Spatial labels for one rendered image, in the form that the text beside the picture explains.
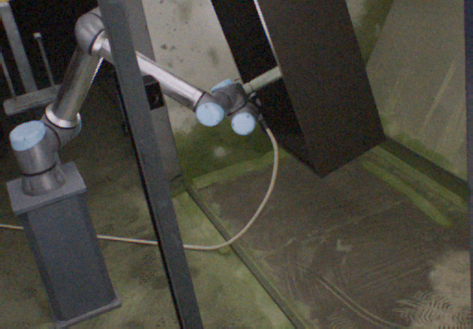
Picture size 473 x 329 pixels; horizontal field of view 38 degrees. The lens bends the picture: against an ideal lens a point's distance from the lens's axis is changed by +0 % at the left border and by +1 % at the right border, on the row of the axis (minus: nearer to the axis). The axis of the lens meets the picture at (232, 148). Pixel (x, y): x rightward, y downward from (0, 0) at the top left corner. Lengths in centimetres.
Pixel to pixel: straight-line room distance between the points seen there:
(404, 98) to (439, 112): 30
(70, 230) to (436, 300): 155
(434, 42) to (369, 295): 154
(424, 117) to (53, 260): 203
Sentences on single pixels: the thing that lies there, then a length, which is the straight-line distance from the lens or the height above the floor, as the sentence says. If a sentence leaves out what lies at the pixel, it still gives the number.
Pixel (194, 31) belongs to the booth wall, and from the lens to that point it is 372.
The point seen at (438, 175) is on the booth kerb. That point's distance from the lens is 365.
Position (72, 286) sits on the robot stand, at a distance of 317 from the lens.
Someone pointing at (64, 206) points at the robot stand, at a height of 58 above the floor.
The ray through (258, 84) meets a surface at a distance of 287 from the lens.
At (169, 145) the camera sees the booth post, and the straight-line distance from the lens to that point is 386.
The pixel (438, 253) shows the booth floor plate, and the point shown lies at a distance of 319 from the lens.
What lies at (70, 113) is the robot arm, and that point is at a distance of 298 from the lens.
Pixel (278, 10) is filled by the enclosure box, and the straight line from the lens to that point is 265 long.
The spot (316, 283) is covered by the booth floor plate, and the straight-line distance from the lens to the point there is 306.
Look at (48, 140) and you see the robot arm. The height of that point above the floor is 84.
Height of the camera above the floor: 192
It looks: 26 degrees down
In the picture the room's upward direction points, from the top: 11 degrees counter-clockwise
